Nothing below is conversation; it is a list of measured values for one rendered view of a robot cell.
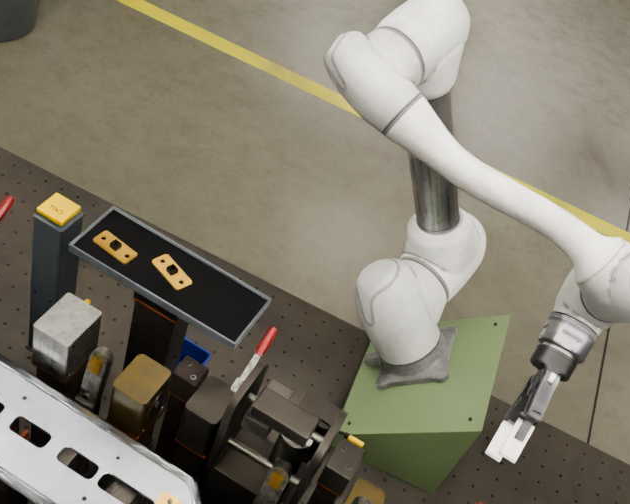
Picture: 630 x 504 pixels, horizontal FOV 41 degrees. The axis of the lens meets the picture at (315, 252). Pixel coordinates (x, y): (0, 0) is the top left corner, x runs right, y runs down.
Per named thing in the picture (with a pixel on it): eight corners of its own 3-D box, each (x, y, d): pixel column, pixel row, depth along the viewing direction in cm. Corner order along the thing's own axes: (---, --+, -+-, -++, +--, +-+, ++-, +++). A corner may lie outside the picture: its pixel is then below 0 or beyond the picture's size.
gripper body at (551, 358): (534, 344, 154) (509, 387, 152) (545, 338, 146) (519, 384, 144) (570, 366, 153) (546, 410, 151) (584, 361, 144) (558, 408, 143)
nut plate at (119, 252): (91, 240, 159) (92, 235, 158) (106, 230, 161) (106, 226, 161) (124, 265, 157) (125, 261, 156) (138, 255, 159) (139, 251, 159)
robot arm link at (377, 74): (398, 112, 144) (442, 71, 150) (323, 39, 145) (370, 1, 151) (370, 147, 156) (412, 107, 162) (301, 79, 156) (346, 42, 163)
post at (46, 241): (25, 348, 192) (29, 215, 162) (47, 327, 198) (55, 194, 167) (52, 365, 191) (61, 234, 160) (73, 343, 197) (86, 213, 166)
